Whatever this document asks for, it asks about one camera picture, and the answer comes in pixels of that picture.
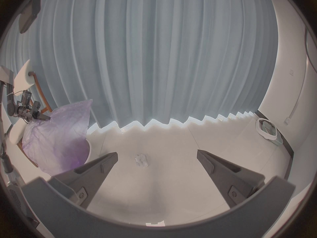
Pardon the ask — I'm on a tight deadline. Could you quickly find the white plastic basin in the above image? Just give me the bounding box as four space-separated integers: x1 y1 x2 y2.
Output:
256 118 284 147

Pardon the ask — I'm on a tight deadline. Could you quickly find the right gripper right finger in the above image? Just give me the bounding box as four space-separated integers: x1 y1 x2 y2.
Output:
197 150 265 209

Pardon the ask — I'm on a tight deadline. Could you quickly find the white trash bin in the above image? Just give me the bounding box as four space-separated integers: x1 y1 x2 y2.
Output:
84 139 94 163

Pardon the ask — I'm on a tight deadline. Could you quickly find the pale blue curtain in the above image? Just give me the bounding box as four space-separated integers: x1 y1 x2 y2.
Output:
0 0 278 134

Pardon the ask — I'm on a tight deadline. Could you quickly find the white cushioned wooden chair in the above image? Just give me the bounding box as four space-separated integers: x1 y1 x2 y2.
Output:
9 59 53 168

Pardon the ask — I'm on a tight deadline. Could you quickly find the crumpled white paper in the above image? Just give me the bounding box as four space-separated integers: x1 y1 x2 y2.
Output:
134 153 150 168

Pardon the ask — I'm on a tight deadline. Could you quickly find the purple plastic bag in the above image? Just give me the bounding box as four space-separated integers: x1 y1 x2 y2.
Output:
22 99 93 175

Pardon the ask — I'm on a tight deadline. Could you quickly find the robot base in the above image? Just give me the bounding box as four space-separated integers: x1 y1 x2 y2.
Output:
5 173 40 232

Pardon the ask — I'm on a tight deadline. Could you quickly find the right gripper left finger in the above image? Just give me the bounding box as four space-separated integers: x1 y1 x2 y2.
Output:
48 152 118 209

